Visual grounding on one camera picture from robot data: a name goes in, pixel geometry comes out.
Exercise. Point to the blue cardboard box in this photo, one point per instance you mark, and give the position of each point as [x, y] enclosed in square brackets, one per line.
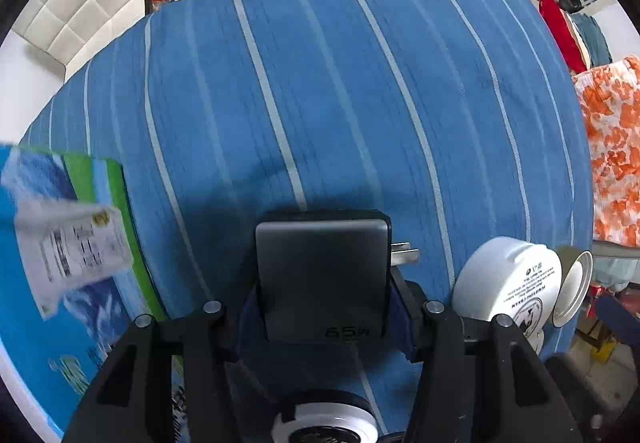
[25, 323]

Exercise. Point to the white round black-faced device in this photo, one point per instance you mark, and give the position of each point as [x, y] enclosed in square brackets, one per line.
[325, 410]

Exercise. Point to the grey power adapter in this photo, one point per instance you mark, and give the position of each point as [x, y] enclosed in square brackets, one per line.
[320, 273]

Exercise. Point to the red cloth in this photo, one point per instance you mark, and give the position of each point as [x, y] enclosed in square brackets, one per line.
[557, 28]

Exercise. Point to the blue striped blanket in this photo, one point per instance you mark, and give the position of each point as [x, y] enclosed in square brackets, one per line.
[350, 98]

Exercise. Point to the white cup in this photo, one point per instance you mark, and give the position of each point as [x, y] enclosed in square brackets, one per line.
[575, 288]

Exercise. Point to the small white case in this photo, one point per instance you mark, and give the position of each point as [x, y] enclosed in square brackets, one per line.
[536, 342]

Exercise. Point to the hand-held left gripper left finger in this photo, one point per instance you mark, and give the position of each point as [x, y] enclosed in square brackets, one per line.
[247, 323]

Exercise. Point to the white cream jar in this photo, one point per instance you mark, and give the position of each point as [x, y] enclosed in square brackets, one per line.
[495, 273]

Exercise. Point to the light green clothing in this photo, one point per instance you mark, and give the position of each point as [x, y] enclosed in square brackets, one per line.
[615, 270]

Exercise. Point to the orange floral cloth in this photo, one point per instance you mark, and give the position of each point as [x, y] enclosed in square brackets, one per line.
[615, 148]

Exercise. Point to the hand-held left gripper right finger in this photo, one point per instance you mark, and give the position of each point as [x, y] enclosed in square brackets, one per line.
[405, 323]

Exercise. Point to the teal cloth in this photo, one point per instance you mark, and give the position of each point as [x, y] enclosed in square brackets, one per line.
[592, 38]

